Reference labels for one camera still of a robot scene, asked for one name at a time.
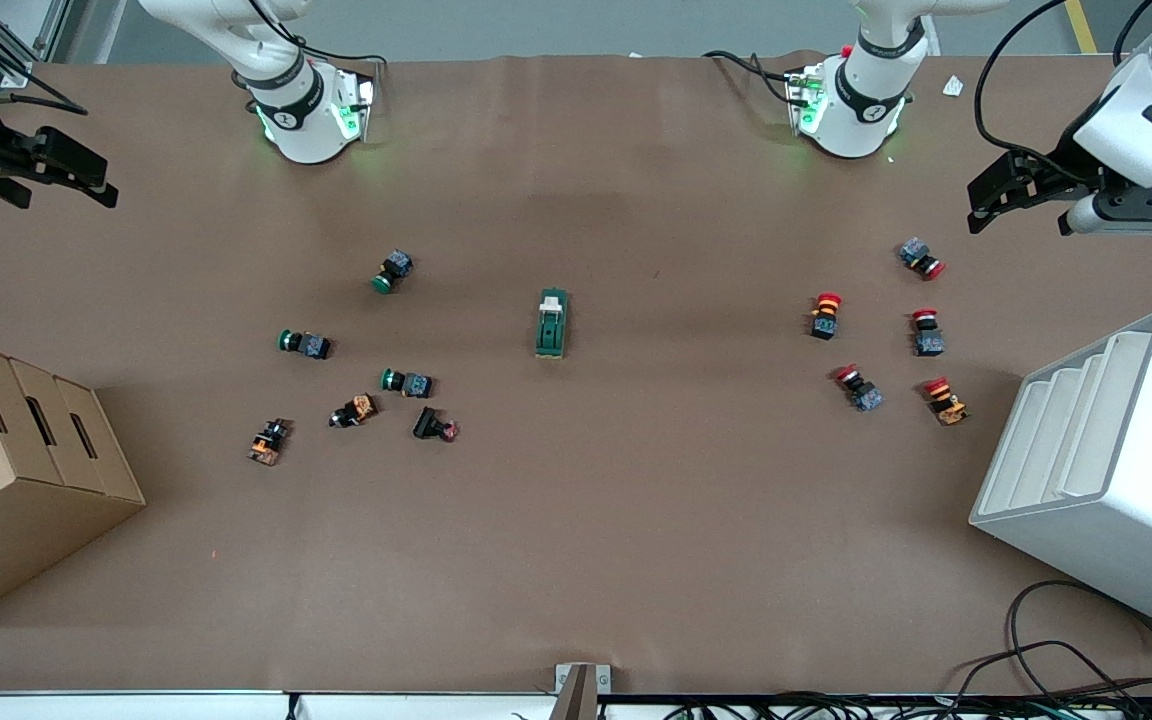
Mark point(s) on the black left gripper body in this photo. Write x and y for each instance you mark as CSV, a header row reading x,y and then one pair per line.
x,y
1064,161

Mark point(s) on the green load switch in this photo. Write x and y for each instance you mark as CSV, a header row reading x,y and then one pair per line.
x,y
552,325

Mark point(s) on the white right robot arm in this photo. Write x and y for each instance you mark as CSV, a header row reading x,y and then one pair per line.
x,y
301,110

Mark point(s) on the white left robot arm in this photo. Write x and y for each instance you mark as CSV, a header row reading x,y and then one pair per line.
x,y
861,95

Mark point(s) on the small white paper scrap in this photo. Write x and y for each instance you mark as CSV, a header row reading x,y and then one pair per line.
x,y
953,86

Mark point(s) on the red mushroom button blue block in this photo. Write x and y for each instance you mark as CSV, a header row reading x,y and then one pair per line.
x,y
927,333
858,388
921,257

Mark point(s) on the red mushroom button orange block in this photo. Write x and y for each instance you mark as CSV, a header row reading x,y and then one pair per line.
x,y
825,315
945,400

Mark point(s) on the white stepped sorting rack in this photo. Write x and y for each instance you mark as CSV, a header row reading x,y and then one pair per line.
x,y
1106,470

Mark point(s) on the brown cardboard box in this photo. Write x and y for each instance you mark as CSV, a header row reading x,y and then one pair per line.
x,y
26,480

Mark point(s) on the green push button blue block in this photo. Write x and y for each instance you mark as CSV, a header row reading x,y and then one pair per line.
x,y
304,343
406,382
393,271

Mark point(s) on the black push button orange block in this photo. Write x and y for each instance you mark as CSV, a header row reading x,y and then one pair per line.
x,y
268,442
354,410

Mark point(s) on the dark red button black block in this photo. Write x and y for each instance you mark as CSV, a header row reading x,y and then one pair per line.
x,y
433,425

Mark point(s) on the aluminium frame profile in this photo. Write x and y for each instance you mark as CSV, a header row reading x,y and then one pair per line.
x,y
6,40

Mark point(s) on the white table edge rail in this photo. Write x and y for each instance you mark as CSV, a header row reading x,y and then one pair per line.
x,y
186,705

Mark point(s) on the grey metal table bracket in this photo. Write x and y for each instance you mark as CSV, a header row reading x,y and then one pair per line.
x,y
581,690

